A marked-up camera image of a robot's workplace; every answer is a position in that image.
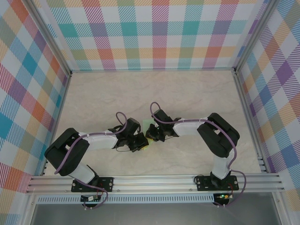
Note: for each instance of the wide aluminium mounting rail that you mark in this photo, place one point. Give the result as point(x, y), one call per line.
point(152, 184)

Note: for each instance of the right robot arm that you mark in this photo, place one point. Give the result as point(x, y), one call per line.
point(187, 129)

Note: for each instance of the aluminium frame rail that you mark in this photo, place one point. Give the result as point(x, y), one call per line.
point(249, 117)
point(59, 112)

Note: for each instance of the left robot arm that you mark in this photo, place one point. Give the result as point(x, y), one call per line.
point(100, 143)

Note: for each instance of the small black circuit board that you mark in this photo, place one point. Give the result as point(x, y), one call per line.
point(90, 198)

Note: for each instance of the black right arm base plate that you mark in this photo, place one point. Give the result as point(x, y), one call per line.
point(202, 184)

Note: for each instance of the circuit board with green light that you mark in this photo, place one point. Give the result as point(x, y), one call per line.
point(223, 196)

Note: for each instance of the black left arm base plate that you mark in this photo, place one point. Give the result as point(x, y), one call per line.
point(106, 184)

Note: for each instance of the grey metal panel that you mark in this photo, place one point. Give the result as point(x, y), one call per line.
point(152, 214)

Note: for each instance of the aluminium frame post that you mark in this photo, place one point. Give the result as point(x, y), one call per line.
point(51, 39)
point(253, 35)

